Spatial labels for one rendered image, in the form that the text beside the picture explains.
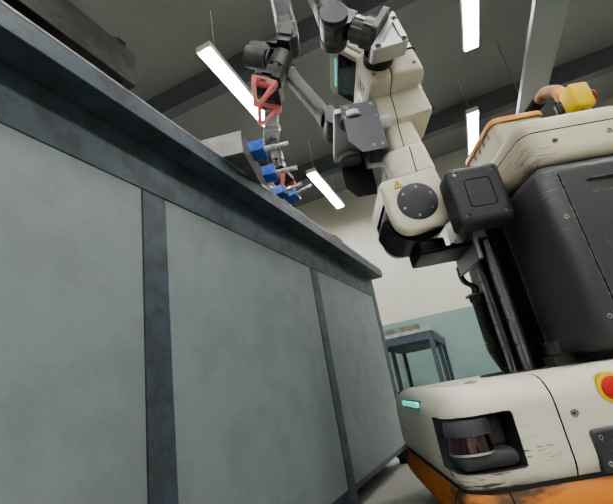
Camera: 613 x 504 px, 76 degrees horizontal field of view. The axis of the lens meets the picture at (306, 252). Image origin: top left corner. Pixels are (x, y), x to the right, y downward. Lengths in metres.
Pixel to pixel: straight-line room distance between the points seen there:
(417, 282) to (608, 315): 6.82
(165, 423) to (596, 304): 0.78
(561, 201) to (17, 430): 0.96
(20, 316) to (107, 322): 0.11
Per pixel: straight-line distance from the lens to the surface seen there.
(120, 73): 2.14
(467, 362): 7.46
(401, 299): 7.65
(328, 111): 1.54
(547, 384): 0.81
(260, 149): 0.92
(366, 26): 1.19
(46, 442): 0.53
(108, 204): 0.65
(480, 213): 0.97
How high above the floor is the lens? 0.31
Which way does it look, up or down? 20 degrees up
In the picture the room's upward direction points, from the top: 10 degrees counter-clockwise
